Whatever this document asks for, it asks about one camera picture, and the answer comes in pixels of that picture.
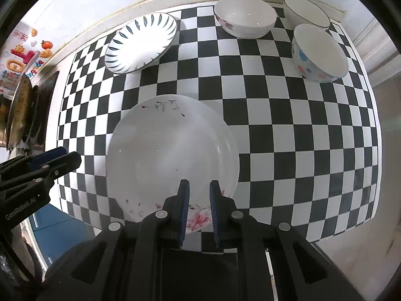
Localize black white checkered tablecloth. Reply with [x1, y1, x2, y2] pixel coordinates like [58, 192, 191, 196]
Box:
[58, 3, 381, 243]

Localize worn metal wok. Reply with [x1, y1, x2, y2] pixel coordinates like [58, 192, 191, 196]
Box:
[0, 73, 33, 149]

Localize white plate blue leaf pattern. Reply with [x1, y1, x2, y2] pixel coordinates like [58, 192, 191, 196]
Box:
[104, 13, 178, 74]

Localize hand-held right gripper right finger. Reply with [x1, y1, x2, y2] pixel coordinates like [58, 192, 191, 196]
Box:
[209, 181, 364, 301]

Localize white bowl black rim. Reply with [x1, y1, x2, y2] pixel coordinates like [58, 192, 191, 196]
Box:
[283, 0, 331, 32]

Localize white bowl pink flower print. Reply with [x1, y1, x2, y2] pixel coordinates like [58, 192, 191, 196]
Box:
[214, 0, 277, 39]

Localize black stove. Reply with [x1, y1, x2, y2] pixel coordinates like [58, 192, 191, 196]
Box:
[25, 70, 60, 146]

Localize blue cabinet door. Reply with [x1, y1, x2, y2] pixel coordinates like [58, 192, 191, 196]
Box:
[31, 205, 94, 264]

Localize large white floral plate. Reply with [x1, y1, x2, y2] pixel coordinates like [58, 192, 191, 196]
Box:
[106, 95, 240, 234]

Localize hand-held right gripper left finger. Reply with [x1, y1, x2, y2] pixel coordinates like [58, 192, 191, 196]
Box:
[41, 179, 190, 301]

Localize colourful wall stickers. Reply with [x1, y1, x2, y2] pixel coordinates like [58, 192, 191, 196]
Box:
[0, 28, 54, 93]

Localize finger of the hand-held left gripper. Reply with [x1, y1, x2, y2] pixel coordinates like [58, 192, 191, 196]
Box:
[0, 147, 68, 180]
[19, 151, 82, 192]

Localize white bowl blue pink spots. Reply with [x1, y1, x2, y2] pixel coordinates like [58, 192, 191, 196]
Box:
[291, 24, 349, 83]

